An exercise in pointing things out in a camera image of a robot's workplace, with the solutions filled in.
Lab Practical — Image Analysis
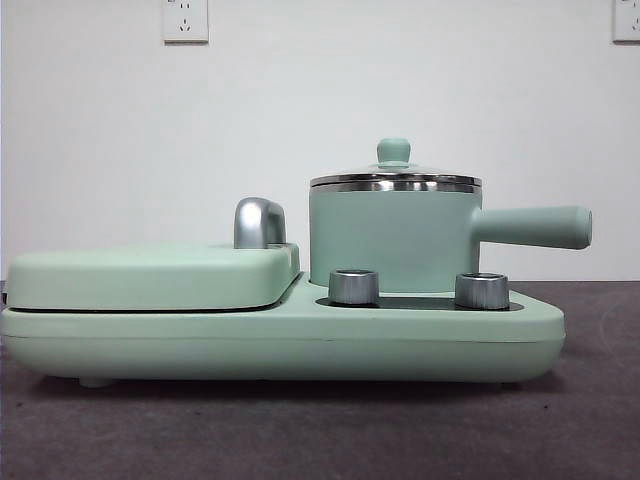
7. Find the white wall socket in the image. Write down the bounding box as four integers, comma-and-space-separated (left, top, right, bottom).
612, 0, 640, 44
162, 0, 210, 45

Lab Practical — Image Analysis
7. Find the silver control knob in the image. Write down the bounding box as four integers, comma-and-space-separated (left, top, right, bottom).
454, 271, 511, 309
328, 268, 381, 305

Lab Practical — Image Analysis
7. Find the green pot with handle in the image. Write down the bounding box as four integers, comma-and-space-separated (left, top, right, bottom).
308, 182, 595, 291

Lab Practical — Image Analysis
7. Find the glass pot lid green knob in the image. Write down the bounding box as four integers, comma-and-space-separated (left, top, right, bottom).
308, 137, 484, 186

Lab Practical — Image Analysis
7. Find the green breakfast machine base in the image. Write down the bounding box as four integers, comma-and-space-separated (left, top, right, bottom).
0, 272, 567, 390

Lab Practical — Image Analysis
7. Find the green griddle lid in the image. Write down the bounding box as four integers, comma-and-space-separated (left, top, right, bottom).
7, 243, 302, 311

